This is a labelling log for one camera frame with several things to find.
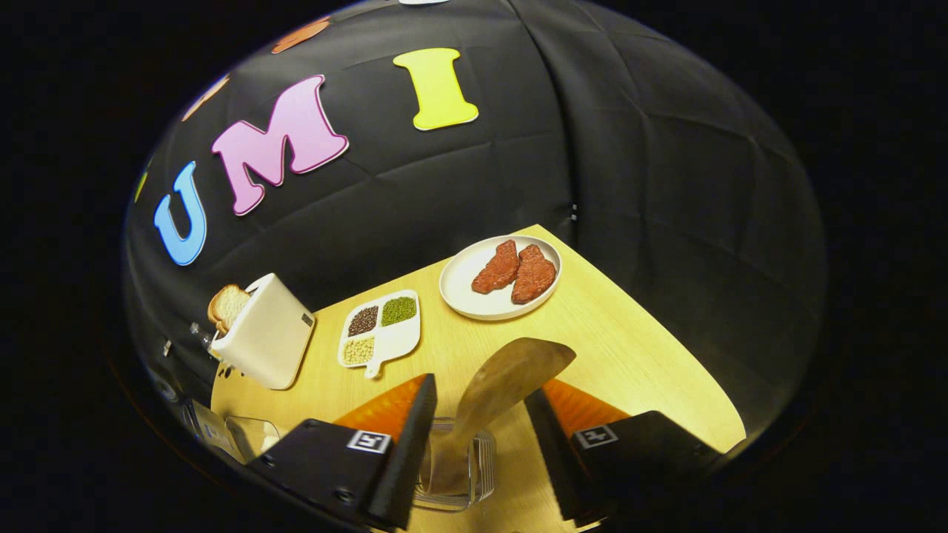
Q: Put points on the white divided bean dish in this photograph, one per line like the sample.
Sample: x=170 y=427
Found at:
x=392 y=340

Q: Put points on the toast bread slice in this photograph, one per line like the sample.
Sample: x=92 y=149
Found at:
x=228 y=305

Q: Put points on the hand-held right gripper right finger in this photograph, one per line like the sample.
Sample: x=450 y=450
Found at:
x=552 y=459

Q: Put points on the clear plastic rice box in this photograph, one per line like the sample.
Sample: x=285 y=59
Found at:
x=215 y=433

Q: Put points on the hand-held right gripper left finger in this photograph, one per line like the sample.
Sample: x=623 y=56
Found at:
x=411 y=459

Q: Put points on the white toaster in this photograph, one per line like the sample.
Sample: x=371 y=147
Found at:
x=266 y=340

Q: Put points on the black backdrop cloth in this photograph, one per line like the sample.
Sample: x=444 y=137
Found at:
x=666 y=185

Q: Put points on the red meat piece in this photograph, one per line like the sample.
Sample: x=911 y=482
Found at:
x=496 y=268
x=533 y=275

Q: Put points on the long wooden spoon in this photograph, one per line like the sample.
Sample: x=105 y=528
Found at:
x=503 y=377

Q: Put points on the white round plate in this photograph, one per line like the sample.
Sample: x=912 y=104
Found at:
x=459 y=285

